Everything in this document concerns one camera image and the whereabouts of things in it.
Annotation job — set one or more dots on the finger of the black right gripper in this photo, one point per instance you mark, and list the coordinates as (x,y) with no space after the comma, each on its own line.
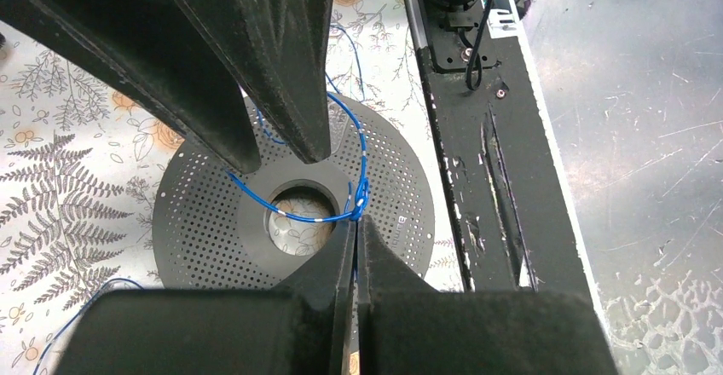
(148,50)
(276,50)

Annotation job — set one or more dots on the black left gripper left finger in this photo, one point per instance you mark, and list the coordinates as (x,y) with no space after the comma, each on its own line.
(300,326)

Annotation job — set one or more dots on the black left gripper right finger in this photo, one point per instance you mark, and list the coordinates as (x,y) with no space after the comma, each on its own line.
(408,327)

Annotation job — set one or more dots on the grey perforated spool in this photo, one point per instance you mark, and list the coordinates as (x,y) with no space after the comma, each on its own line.
(213,231)

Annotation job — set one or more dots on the floral table mat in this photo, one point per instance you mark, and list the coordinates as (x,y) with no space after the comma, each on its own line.
(81,164)

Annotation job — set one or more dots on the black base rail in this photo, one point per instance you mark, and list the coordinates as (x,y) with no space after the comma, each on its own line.
(513,228)

